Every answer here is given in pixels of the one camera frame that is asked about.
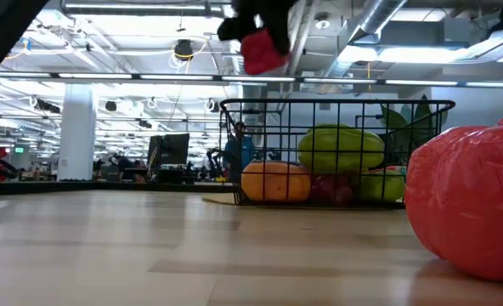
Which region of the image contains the orange bell pepper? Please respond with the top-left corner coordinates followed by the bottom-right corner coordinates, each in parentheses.
top-left (404, 113), bottom-right (503, 283)

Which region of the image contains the orange mango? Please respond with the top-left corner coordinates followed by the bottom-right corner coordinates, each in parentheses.
top-left (240, 160), bottom-right (313, 203)

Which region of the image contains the purple grape bunch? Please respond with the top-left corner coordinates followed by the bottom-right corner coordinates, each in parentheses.
top-left (309, 173), bottom-right (355, 208)

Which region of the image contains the green starfruit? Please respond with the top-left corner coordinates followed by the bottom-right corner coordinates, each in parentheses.
top-left (297, 123), bottom-right (387, 175)

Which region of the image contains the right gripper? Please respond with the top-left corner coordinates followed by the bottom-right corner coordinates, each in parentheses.
top-left (216, 0), bottom-right (299, 56)

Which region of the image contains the person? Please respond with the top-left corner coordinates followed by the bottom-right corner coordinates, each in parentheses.
top-left (222, 120), bottom-right (257, 183)

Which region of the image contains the black ceiling device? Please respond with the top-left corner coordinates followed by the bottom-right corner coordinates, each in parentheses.
top-left (173, 38), bottom-right (195, 62)

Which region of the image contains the green cucumber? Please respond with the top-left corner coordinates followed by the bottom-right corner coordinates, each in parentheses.
top-left (354, 167), bottom-right (407, 203)

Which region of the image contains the round tan woven placemat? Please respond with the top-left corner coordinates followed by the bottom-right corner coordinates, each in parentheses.
top-left (201, 193), bottom-right (406, 211)

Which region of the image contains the black wire basket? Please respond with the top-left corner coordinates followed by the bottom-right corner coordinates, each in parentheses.
top-left (218, 98), bottom-right (457, 211)

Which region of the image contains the white building column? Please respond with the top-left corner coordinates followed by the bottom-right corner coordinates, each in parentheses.
top-left (56, 82), bottom-right (98, 183)

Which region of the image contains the black computer monitor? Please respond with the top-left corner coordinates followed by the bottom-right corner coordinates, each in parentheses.
top-left (146, 132), bottom-right (191, 167)

